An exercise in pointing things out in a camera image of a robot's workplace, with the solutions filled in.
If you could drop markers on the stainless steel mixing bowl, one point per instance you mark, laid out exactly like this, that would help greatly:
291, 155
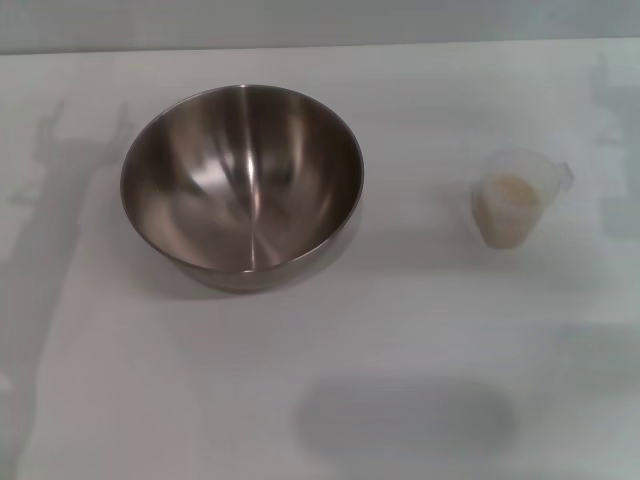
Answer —
240, 190

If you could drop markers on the white rice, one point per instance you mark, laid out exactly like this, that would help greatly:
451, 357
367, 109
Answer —
510, 200

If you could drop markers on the clear plastic measuring cup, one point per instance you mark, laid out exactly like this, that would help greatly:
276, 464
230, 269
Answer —
500, 160

